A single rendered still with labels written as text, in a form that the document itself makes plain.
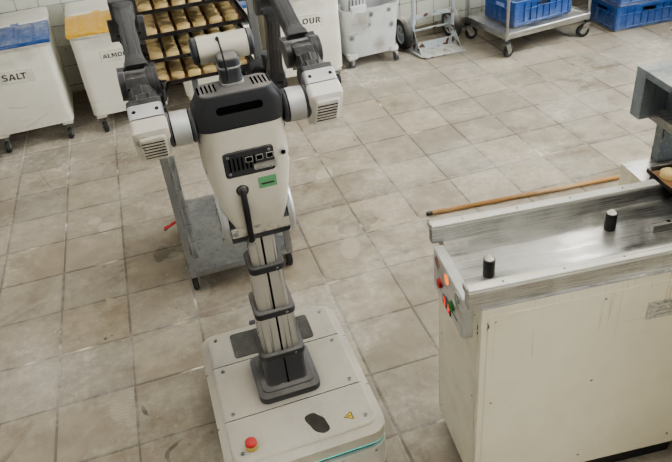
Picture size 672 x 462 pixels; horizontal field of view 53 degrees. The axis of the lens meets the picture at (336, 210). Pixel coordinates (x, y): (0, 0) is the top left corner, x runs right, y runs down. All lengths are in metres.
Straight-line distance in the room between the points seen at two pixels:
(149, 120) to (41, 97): 3.20
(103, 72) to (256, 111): 3.13
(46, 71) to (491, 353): 3.66
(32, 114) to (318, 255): 2.40
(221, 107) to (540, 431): 1.33
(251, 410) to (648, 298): 1.27
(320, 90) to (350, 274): 1.58
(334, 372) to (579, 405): 0.80
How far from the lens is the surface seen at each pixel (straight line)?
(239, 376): 2.45
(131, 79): 1.85
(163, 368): 2.94
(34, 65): 4.81
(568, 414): 2.21
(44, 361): 3.20
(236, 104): 1.73
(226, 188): 1.82
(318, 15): 4.88
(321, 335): 2.54
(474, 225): 1.98
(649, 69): 2.24
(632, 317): 2.02
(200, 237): 3.35
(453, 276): 1.85
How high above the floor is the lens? 2.02
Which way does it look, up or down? 34 degrees down
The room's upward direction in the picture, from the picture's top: 6 degrees counter-clockwise
